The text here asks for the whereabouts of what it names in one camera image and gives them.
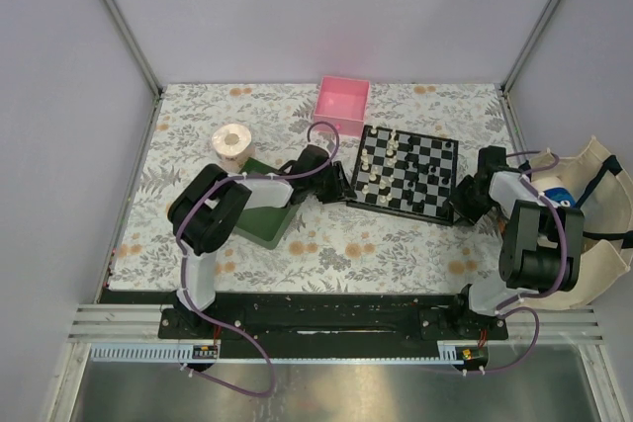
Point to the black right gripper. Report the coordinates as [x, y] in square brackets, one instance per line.
[456, 203]

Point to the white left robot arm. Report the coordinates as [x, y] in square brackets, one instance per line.
[206, 212]

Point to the pink plastic box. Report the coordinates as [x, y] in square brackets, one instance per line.
[342, 102]

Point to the white slotted cable duct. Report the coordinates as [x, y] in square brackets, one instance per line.
[177, 353]

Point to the green plastic tray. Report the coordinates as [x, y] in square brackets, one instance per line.
[268, 211]

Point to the blue cartoon face package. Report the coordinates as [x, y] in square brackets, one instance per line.
[553, 188]

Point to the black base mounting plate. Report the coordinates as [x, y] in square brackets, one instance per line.
[310, 326]

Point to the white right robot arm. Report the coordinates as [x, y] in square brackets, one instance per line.
[541, 243]

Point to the aluminium rail frame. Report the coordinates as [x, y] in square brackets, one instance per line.
[99, 323]

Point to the cream canvas tote bag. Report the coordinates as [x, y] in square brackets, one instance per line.
[603, 190]

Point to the floral patterned table mat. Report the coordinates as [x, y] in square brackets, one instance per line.
[326, 248]

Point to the black white chess board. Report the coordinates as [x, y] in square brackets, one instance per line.
[405, 174]

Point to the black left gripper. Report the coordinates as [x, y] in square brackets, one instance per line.
[341, 190]

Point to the pink toilet paper roll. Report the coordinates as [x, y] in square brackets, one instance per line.
[233, 146]

